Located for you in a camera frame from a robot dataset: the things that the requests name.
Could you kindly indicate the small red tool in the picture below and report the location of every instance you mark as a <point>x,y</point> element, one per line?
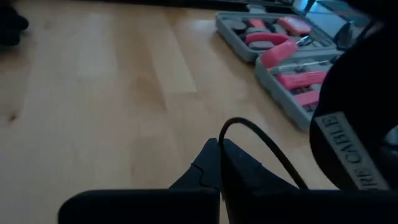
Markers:
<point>257,23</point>

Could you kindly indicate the red bit holder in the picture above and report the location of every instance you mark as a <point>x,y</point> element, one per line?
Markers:
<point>308,98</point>

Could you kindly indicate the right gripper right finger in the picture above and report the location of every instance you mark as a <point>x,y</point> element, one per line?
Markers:
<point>280,207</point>

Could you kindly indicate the steel hammer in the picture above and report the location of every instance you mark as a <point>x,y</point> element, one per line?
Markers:
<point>298,66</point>

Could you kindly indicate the grey plastic tool case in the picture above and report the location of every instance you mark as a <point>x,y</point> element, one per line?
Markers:
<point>273,81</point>

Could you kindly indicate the black work glove grey cuff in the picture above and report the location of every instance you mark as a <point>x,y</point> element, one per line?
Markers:
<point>12,28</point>

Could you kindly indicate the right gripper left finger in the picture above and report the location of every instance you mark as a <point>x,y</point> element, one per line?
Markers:
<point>155,207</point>

